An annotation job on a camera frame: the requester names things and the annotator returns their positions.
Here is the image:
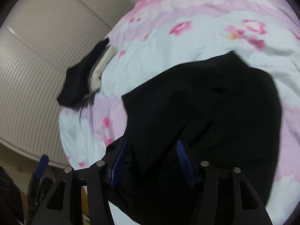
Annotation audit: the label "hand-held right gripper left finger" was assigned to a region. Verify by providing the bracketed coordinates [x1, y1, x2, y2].
[30, 139, 128, 225]

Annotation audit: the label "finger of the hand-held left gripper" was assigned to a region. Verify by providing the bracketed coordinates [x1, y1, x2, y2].
[39, 178, 56, 196]
[28, 154, 50, 208]

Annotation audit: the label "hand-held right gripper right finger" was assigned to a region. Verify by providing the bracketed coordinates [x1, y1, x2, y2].
[176, 139, 273, 225]

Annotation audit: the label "black pants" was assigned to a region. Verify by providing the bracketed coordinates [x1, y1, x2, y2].
[103, 51, 282, 225]

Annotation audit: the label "black folded clothes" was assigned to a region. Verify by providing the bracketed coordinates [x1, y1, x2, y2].
[57, 39, 110, 106]

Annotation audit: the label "white folded cloth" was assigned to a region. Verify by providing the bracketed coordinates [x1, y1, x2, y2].
[88, 47, 118, 97]

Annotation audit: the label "white louvered wardrobe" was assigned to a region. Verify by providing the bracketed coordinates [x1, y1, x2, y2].
[0, 0, 134, 168]

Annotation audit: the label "pink floral quilt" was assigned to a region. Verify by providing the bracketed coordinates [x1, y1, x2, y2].
[58, 0, 300, 216]

